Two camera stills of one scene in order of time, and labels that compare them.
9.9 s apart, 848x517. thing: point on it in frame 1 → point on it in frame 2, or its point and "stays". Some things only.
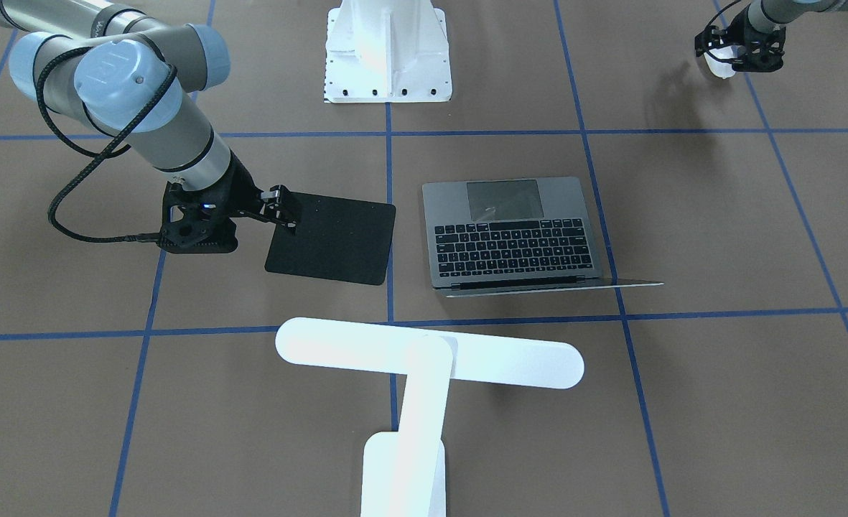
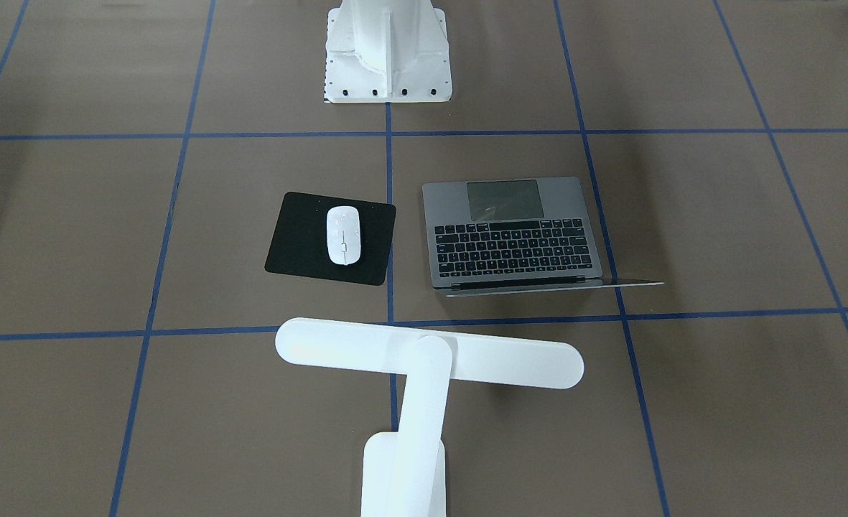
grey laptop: [508, 235] stays
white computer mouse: [722, 68] → [344, 235]
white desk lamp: [404, 472] stays
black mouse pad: [337, 239] stays
